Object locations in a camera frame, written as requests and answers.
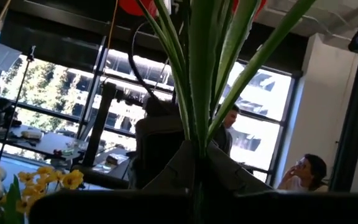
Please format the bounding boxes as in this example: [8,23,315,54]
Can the red artificial flower bunch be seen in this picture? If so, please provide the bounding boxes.
[118,0,318,224]

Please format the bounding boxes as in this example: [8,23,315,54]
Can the large glass window wall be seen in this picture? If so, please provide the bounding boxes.
[0,27,303,187]

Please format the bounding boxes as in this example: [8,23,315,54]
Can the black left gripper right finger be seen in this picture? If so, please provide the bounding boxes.
[201,140,358,224]

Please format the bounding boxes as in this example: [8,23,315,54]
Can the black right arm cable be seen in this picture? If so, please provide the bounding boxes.
[127,21,180,108]

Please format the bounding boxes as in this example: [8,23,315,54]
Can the thick black desk post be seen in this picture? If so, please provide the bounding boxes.
[81,81,118,167]

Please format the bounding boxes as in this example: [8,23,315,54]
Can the black tripod stand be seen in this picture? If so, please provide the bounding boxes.
[0,45,37,166]

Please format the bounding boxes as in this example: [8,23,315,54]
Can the dark grey desk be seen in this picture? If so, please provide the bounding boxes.
[0,123,136,166]

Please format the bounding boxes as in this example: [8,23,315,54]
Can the person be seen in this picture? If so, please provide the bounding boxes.
[213,103,242,156]
[277,153,328,192]

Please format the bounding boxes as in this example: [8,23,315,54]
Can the black frame post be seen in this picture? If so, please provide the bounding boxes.
[328,0,358,193]

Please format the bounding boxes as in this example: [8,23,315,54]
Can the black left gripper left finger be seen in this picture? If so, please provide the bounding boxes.
[28,139,199,224]

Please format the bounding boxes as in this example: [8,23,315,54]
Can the yellow artificial flower bunch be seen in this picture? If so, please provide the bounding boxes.
[0,166,85,224]

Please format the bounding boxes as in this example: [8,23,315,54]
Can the white box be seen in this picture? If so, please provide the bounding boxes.
[21,129,45,140]

